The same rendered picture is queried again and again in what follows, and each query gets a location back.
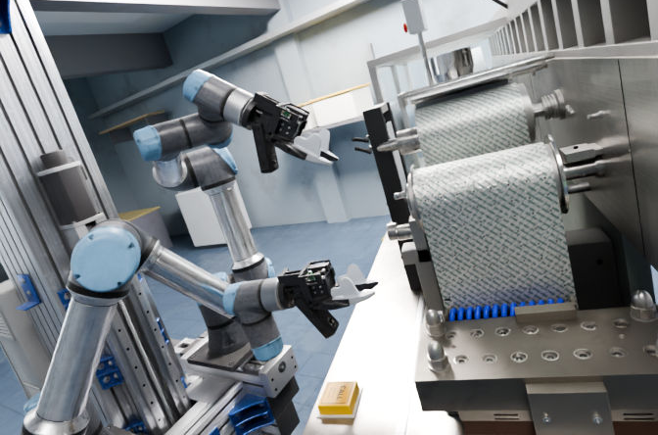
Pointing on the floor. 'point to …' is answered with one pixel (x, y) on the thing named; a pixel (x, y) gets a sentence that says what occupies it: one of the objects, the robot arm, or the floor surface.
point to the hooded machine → (204, 217)
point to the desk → (146, 218)
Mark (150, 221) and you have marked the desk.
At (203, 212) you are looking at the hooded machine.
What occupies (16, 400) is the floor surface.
